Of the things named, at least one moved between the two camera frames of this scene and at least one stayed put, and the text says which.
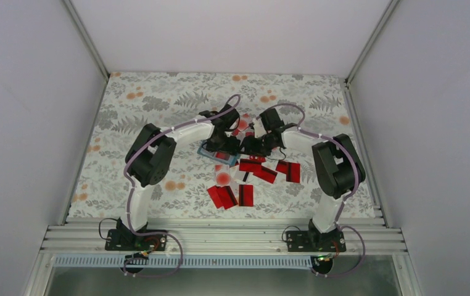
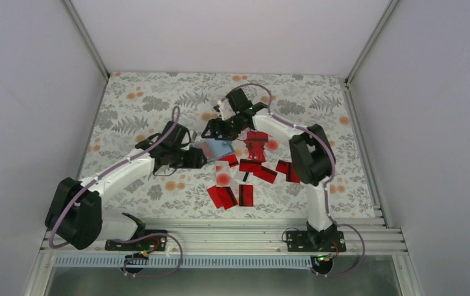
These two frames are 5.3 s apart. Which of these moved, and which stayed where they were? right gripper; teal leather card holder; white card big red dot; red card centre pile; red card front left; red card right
Moved: right gripper; teal leather card holder
Stayed: red card centre pile; red card right; red card front left; white card big red dot
